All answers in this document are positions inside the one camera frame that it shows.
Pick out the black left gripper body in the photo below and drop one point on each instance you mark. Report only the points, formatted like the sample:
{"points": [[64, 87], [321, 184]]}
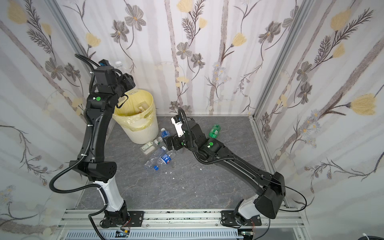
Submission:
{"points": [[127, 80]]}

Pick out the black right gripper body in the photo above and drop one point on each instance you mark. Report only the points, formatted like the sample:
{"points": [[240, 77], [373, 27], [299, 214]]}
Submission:
{"points": [[174, 142]]}

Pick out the clear bottle blue label blue cap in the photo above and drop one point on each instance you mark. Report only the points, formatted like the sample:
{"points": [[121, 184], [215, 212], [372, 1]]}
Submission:
{"points": [[165, 159]]}

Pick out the small green bottle yellow cap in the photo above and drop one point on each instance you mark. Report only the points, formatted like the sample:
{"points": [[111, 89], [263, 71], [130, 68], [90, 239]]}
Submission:
{"points": [[214, 132]]}

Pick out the crushed clear bottle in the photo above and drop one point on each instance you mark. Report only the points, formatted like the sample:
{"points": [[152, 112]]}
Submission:
{"points": [[152, 162]]}

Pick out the clear square bottle white cap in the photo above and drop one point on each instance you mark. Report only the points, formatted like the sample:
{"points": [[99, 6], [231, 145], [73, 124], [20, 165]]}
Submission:
{"points": [[142, 107], [150, 146]]}

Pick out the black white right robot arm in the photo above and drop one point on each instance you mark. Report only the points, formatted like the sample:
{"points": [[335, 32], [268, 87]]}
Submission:
{"points": [[270, 189]]}

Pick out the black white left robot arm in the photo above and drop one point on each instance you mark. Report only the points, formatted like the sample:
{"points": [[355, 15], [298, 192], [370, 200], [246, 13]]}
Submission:
{"points": [[91, 159]]}

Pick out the white bin yellow bag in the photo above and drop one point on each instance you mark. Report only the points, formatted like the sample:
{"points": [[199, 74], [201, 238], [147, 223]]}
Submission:
{"points": [[139, 127]]}

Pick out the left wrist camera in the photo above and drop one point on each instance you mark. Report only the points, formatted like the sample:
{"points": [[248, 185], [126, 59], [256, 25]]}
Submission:
{"points": [[104, 63]]}

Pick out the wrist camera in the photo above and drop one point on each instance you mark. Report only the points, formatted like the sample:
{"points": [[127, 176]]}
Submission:
{"points": [[104, 63], [177, 122]]}

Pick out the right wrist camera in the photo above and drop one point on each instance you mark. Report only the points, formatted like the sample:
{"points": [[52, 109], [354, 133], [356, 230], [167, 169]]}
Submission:
{"points": [[177, 122]]}

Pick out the aluminium mounting rail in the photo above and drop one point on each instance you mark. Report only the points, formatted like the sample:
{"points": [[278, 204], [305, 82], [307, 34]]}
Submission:
{"points": [[203, 224]]}

